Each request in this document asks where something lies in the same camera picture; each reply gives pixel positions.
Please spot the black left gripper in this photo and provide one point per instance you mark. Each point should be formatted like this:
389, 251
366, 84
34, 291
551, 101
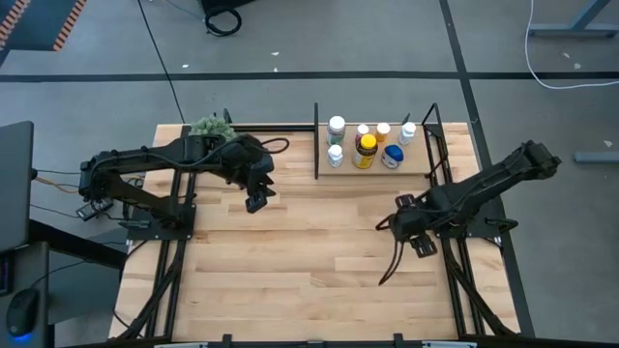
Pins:
249, 162

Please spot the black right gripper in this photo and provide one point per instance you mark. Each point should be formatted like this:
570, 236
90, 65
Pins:
411, 222

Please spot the white bottle blue label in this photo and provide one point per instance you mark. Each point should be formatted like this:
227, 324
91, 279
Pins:
334, 154

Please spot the large bottle green label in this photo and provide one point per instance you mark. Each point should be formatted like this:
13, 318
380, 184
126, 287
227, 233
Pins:
336, 123

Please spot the white jar blue lid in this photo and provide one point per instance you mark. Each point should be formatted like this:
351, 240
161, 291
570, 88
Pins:
392, 155

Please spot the small pink bottle white cap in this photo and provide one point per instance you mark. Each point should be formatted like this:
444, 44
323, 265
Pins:
362, 129

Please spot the orange pill vial white cap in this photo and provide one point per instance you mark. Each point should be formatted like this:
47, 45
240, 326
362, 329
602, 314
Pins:
382, 128

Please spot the white medicine bottle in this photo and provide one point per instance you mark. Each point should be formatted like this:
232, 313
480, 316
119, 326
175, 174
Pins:
408, 128

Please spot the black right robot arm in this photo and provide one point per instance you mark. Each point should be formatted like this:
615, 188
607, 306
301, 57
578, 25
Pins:
488, 186

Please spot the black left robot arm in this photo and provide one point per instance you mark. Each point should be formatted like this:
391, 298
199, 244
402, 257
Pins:
145, 157

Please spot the artificial green plant white pot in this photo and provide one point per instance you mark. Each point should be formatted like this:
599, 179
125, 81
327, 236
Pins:
213, 126

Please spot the black power adapter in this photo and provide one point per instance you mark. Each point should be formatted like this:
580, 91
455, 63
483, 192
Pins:
89, 211

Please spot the dark grey monitor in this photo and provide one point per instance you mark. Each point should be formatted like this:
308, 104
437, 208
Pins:
14, 183

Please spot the black desk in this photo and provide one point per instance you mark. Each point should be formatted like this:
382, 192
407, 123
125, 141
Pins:
24, 270

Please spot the black computer mouse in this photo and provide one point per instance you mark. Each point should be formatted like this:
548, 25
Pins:
21, 311

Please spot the dark mat orange striped edge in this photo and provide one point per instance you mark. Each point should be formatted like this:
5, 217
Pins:
34, 24

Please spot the black aluminium table frame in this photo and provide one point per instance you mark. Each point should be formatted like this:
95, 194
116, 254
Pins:
271, 128

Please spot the wooden shelf black metal frame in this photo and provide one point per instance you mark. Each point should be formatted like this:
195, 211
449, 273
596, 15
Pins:
421, 164

